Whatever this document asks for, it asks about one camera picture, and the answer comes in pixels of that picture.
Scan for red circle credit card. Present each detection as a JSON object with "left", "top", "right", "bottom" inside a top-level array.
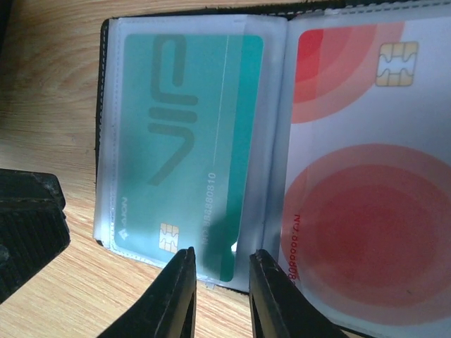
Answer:
[{"left": 280, "top": 16, "right": 450, "bottom": 337}]

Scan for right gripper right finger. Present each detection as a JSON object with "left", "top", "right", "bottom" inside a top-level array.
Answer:
[{"left": 249, "top": 249, "right": 346, "bottom": 338}]

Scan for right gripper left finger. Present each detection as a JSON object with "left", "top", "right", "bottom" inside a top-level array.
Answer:
[{"left": 100, "top": 247, "right": 197, "bottom": 338}]

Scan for black leather card holder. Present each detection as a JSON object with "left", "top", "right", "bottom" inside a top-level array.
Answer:
[{"left": 93, "top": 1, "right": 450, "bottom": 337}]

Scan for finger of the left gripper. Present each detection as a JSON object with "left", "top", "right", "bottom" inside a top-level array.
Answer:
[{"left": 1, "top": 169, "right": 70, "bottom": 302}]

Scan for teal credit card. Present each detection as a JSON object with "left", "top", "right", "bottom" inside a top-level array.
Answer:
[{"left": 112, "top": 34, "right": 264, "bottom": 282}]

